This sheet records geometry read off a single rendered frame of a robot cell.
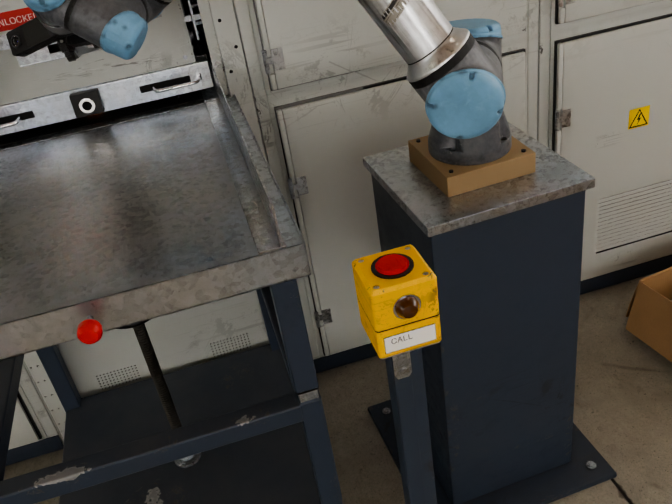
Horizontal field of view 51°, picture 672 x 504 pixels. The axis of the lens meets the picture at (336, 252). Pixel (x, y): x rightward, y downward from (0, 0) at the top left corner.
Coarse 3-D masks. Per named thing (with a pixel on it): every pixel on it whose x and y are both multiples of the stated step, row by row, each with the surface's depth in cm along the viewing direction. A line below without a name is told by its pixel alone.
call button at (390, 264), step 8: (384, 256) 83; (392, 256) 83; (400, 256) 82; (376, 264) 82; (384, 264) 82; (392, 264) 81; (400, 264) 81; (408, 264) 81; (384, 272) 81; (392, 272) 80; (400, 272) 80
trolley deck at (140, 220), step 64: (128, 128) 148; (192, 128) 143; (0, 192) 130; (64, 192) 126; (128, 192) 122; (192, 192) 118; (0, 256) 109; (64, 256) 106; (128, 256) 103; (192, 256) 101; (256, 256) 99; (0, 320) 94; (64, 320) 96; (128, 320) 98
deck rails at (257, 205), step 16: (224, 96) 136; (224, 112) 147; (224, 128) 139; (224, 144) 133; (240, 144) 126; (240, 160) 125; (240, 176) 120; (256, 176) 108; (240, 192) 115; (256, 192) 114; (256, 208) 109; (272, 208) 96; (256, 224) 105; (272, 224) 103; (256, 240) 101; (272, 240) 101
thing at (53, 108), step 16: (192, 64) 154; (208, 64) 155; (112, 80) 152; (128, 80) 152; (144, 80) 152; (160, 80) 153; (176, 80) 154; (208, 80) 156; (48, 96) 149; (64, 96) 150; (112, 96) 152; (128, 96) 153; (144, 96) 154; (160, 96) 155; (0, 112) 148; (16, 112) 149; (32, 112) 150; (48, 112) 150; (64, 112) 151; (16, 128) 150
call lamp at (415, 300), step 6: (408, 294) 79; (414, 294) 80; (396, 300) 79; (402, 300) 79; (408, 300) 79; (414, 300) 79; (420, 300) 80; (396, 306) 80; (402, 306) 79; (408, 306) 79; (414, 306) 79; (420, 306) 81; (396, 312) 80; (402, 312) 79; (408, 312) 79; (414, 312) 79; (402, 318) 81; (408, 318) 80
